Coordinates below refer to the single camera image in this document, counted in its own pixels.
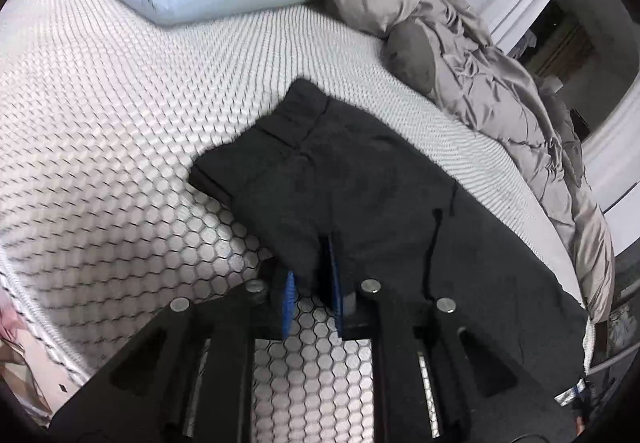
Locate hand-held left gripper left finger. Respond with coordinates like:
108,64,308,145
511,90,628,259
47,270,301,443

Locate black pants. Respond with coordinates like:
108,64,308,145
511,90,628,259
187,77,589,389

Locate white mesh mattress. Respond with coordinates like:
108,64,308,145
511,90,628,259
0,0,598,443

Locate grey comforter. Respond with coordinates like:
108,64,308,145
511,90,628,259
277,0,617,324

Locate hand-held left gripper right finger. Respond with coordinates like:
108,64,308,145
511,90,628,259
320,233,577,443

